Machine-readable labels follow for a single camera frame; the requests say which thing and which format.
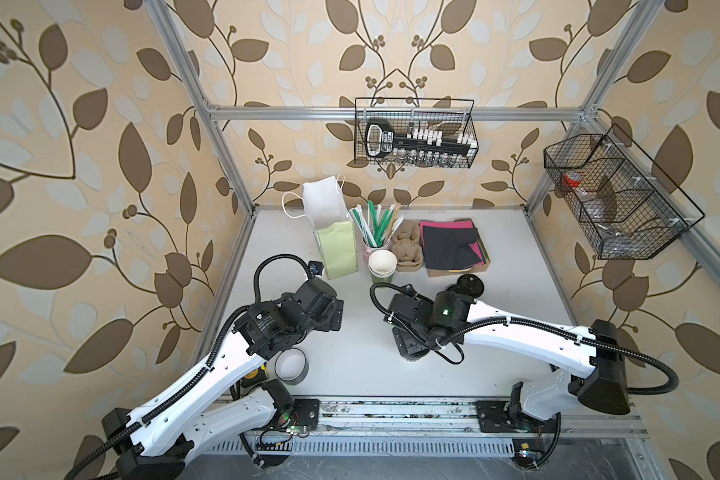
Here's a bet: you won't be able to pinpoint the green white paper bag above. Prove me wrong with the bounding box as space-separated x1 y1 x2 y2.
281 176 358 280

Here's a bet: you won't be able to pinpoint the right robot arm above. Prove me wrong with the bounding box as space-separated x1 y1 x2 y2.
371 285 679 432

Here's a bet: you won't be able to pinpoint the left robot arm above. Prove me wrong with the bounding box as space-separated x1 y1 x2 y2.
66 278 344 479

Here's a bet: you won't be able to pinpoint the yellow black tape measure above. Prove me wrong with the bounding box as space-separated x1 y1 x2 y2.
240 366 267 389

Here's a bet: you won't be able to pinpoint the brown pulp cup carriers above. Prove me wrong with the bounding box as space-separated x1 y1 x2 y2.
391 220 424 272

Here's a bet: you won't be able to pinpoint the stack of coloured napkins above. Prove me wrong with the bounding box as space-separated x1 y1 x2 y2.
419 219 490 270

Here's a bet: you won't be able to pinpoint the cup of wrapped straws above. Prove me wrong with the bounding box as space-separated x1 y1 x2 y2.
348 200 405 249

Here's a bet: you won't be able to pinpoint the black tool in basket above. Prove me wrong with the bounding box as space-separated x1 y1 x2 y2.
361 119 478 160

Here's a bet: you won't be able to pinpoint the red capped plastic bottle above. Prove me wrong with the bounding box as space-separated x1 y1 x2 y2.
562 171 607 230

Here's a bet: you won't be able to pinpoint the grey duct tape roll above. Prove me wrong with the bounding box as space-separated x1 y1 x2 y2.
274 348 309 385

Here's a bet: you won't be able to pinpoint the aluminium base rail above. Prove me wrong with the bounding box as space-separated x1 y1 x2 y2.
297 396 647 439

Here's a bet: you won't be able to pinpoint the black wire basket back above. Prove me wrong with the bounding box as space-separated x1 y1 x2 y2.
354 96 479 169

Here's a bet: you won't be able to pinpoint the black wire basket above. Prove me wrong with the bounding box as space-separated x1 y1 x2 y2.
543 124 705 260
354 96 479 169

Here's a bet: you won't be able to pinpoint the black wire basket right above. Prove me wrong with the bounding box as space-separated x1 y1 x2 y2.
543 124 705 260

